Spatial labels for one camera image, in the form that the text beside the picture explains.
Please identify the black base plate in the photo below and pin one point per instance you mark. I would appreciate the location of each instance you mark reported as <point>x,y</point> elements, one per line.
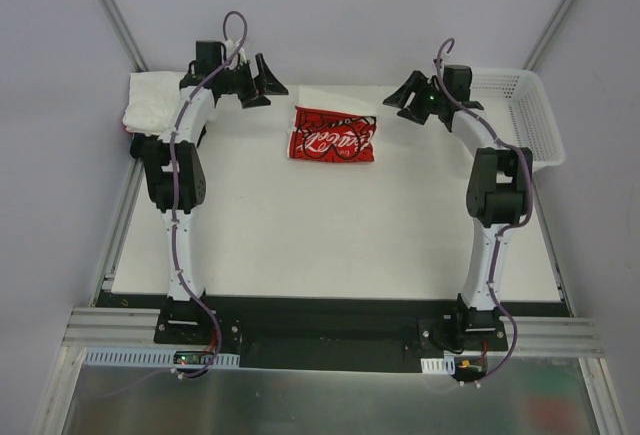
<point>381,357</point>

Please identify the black t shirt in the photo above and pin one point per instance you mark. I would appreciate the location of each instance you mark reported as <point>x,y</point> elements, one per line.
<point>137,145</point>

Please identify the white slotted cable duct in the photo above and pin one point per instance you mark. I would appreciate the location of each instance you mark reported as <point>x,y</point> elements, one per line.
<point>451,365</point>
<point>158,358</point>

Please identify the aluminium frame post right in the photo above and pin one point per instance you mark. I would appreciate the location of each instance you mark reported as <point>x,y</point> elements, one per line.
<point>550,33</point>

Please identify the aluminium side rail right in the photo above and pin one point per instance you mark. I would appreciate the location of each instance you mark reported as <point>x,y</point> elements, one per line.
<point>551,252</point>

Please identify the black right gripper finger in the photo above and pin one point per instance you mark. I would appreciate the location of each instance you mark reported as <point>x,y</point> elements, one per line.
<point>415,114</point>
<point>414,83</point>

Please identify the aluminium frame post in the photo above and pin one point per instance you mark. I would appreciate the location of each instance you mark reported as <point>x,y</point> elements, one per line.
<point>124,34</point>
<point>550,33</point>

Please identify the white plastic basket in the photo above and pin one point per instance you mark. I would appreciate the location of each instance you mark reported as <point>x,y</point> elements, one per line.
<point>516,106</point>

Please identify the white slotted cable duct left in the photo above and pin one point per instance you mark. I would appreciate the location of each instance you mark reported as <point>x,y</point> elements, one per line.
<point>158,358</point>

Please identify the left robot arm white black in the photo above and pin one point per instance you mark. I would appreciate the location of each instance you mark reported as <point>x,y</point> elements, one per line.
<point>175,178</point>

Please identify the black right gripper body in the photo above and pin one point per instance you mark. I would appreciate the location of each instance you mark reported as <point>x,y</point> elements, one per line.
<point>424,99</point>

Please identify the white t shirt red print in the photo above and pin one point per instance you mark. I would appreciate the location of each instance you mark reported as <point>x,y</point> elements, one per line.
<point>333,128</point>

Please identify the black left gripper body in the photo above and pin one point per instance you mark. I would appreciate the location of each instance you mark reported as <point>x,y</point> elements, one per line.
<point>250,82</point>

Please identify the aluminium frame post left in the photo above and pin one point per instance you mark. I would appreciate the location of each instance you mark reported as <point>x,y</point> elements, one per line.
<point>124,34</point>

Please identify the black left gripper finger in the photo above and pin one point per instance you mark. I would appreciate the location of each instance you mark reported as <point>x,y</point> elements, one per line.
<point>265,81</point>
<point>250,100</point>

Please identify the aluminium front rail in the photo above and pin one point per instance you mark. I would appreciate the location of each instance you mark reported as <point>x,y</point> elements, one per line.
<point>525,336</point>

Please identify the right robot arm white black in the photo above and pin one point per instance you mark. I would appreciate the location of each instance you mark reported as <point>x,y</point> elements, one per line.
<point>498,196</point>

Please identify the white slotted cable duct right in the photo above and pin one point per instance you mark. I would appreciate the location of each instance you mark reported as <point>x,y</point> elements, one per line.
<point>451,365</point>

